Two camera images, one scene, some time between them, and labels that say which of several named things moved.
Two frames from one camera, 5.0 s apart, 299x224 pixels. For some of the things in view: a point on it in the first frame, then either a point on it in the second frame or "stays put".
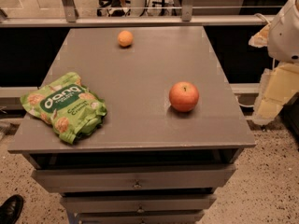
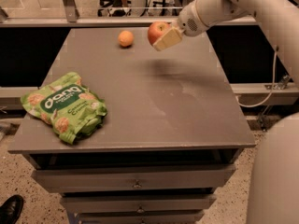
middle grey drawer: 138,203 stays put
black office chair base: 113,2 stays put
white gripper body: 285,36 → 189,22
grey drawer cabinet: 149,162 stays put
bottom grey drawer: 141,217 stays put
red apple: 183,96 → 156,30
